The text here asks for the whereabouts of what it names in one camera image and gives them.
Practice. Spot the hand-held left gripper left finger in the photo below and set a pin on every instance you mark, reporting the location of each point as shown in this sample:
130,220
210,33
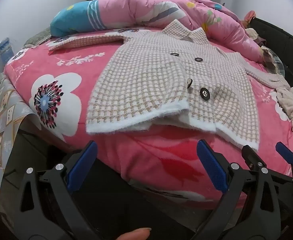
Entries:
82,166

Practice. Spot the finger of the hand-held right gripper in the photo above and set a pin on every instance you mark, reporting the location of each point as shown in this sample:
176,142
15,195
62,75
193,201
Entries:
251,155
285,152

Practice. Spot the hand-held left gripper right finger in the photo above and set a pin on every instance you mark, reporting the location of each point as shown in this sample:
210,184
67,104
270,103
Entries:
211,166

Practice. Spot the beige checked knit coat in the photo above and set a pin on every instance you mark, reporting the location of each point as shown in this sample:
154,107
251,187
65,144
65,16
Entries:
149,75

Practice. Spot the person's left hand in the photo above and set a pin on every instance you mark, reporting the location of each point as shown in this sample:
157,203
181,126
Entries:
134,234

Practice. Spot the beige fluffy cloth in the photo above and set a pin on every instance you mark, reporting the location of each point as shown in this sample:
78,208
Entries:
291,102

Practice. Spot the grey patterned bed cover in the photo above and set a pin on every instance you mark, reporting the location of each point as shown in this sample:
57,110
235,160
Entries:
9,110

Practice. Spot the plaid cloth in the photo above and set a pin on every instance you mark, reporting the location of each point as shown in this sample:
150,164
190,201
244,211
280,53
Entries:
271,57

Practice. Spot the pink floral bed sheet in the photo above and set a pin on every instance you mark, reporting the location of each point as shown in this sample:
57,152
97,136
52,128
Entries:
36,65

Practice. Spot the black headboard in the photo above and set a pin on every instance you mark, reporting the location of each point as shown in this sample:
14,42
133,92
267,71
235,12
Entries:
274,30

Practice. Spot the grey-green patterned pillow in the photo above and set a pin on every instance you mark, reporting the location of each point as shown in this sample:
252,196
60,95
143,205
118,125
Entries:
39,37

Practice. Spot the small pink cloth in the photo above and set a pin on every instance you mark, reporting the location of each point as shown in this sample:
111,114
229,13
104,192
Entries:
250,15

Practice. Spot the blue tissue packet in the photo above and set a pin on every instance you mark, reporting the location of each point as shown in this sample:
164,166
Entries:
4,48

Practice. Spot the pink and blue floral quilt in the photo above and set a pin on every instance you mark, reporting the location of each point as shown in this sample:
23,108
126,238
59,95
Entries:
136,7

